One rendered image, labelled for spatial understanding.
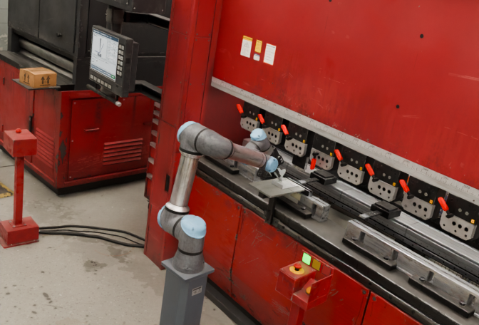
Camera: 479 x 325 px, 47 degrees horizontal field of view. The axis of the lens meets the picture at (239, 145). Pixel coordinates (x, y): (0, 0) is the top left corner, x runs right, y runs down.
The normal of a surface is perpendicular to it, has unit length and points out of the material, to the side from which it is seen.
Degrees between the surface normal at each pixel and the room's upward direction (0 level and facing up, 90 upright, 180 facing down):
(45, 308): 0
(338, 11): 90
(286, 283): 90
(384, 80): 90
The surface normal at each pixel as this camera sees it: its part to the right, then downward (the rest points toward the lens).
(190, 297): 0.70, 0.33
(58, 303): 0.15, -0.94
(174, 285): -0.70, 0.12
